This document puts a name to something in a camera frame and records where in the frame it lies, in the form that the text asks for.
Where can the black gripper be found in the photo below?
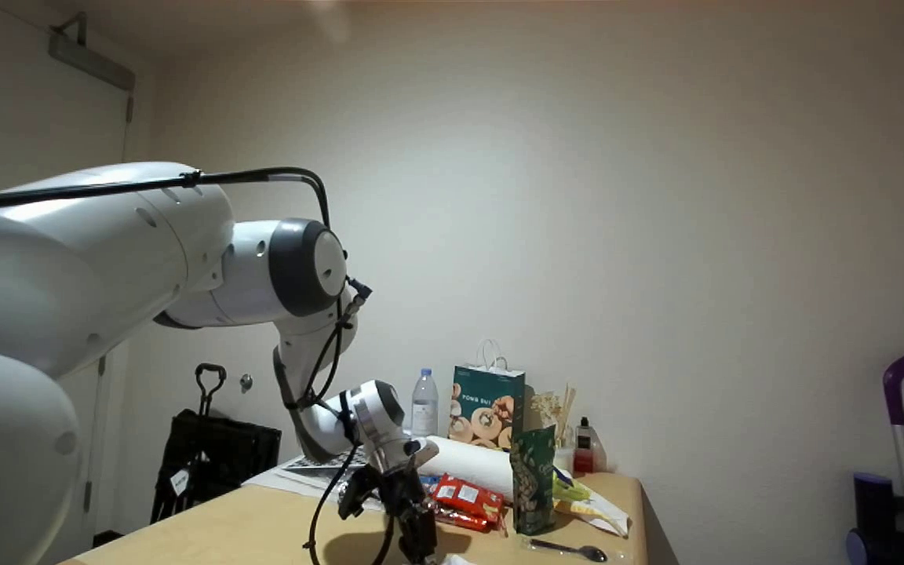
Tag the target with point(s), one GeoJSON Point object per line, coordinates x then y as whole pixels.
{"type": "Point", "coordinates": [409, 496]}

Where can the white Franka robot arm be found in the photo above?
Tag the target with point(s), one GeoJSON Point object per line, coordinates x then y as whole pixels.
{"type": "Point", "coordinates": [53, 272]}

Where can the orange-red snack packet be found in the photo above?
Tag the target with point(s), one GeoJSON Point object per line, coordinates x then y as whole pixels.
{"type": "Point", "coordinates": [476, 516]}

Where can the red snack packet white label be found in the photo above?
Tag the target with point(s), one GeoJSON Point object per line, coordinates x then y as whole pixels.
{"type": "Point", "coordinates": [467, 490]}

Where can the white paper towel roll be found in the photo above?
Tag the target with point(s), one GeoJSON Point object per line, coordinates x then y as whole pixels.
{"type": "Point", "coordinates": [470, 466]}

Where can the clear plastic water bottle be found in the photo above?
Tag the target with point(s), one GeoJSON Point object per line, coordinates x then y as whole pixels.
{"type": "Point", "coordinates": [424, 408]}

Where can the green donut print paper bag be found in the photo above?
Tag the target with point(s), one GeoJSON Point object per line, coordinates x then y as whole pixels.
{"type": "Point", "coordinates": [484, 404]}

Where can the metal spoon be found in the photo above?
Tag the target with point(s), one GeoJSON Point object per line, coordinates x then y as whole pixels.
{"type": "Point", "coordinates": [583, 551]}

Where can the yellow-green packet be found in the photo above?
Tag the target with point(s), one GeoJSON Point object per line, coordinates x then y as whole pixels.
{"type": "Point", "coordinates": [589, 504]}

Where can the small red bottle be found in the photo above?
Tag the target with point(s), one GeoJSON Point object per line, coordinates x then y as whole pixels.
{"type": "Point", "coordinates": [584, 452]}

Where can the bundle of wooden sticks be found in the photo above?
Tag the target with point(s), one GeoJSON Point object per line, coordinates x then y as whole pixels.
{"type": "Point", "coordinates": [563, 408]}

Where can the purple white vacuum cleaner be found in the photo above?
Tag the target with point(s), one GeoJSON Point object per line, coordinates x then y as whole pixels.
{"type": "Point", "coordinates": [896, 380]}

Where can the white door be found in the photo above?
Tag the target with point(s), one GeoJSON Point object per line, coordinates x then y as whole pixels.
{"type": "Point", "coordinates": [44, 128]}

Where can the grey door closer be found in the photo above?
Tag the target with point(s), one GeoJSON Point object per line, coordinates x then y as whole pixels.
{"type": "Point", "coordinates": [92, 61]}

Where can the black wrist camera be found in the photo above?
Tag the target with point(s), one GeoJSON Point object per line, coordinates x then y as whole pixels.
{"type": "Point", "coordinates": [360, 490]}

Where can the small wall hook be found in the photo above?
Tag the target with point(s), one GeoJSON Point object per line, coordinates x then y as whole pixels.
{"type": "Point", "coordinates": [247, 384]}

